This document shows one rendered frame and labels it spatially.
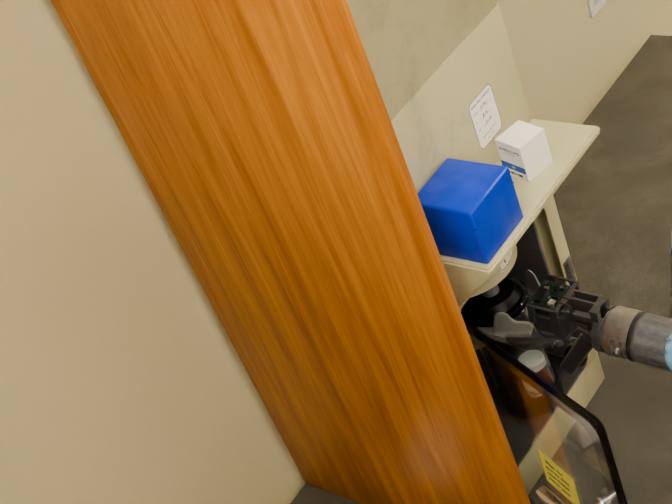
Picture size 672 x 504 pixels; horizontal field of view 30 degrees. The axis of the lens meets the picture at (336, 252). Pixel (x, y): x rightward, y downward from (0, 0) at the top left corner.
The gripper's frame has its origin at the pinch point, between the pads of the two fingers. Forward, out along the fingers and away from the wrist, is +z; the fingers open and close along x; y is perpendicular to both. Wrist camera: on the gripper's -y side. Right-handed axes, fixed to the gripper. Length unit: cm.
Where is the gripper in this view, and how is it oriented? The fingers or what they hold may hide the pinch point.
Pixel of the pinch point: (499, 309)
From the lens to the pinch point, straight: 202.5
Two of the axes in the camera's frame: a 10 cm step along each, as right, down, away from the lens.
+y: -3.0, -7.3, -6.2
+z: -7.7, -1.9, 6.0
